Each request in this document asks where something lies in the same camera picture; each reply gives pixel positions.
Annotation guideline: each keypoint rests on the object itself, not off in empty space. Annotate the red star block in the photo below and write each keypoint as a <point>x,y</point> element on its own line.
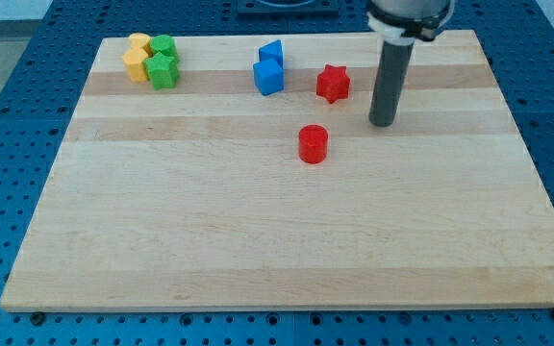
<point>333,83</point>

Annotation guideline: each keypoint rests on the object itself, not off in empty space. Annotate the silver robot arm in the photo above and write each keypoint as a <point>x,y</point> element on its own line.
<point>402,22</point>

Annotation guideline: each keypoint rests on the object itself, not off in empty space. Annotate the green star block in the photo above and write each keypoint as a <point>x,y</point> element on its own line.
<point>162,71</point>

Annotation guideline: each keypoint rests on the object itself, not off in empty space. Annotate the red cylinder block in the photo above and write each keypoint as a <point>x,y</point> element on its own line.
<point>313,143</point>

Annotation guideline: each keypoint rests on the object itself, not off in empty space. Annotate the wooden board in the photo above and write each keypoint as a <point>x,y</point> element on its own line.
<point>195,198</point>

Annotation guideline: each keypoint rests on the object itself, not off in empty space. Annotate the blue cube block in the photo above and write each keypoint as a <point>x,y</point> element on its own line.
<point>268,76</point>

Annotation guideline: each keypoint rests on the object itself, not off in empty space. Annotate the blue triangle block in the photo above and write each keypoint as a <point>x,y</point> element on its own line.
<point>272,51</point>

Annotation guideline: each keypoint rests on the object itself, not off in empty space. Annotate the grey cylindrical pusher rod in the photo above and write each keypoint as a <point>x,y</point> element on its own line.
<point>390,78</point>

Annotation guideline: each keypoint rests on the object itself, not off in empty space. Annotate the green cylinder block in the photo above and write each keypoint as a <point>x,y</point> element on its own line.
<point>165,45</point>

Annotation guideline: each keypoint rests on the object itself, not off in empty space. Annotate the yellow hexagon block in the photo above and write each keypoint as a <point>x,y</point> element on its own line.
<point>133,60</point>

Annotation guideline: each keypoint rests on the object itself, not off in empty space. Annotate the yellow round block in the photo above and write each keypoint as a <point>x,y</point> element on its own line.
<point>141,41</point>

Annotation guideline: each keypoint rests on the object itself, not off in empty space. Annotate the black bolt front left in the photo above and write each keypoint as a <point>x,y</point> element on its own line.
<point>37,318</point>

